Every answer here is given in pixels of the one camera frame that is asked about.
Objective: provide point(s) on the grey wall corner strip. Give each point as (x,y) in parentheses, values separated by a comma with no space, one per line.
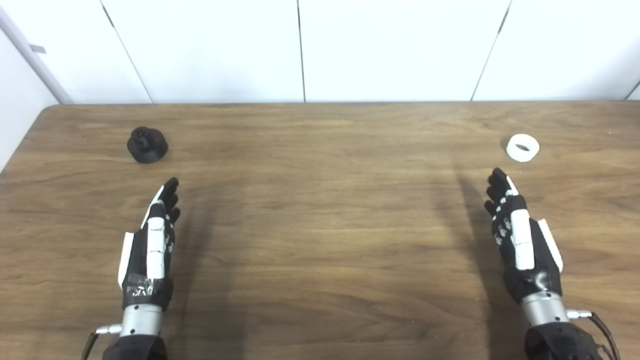
(24,48)

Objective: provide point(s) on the round black gear part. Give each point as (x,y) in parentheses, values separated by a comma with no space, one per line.
(147,147)

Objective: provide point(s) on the small grey wall tag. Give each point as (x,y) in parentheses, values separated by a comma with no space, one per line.
(38,49)

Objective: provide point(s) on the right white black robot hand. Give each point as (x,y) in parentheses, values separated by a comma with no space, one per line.
(522,240)

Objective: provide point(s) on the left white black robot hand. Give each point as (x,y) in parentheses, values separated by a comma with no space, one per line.
(156,240)

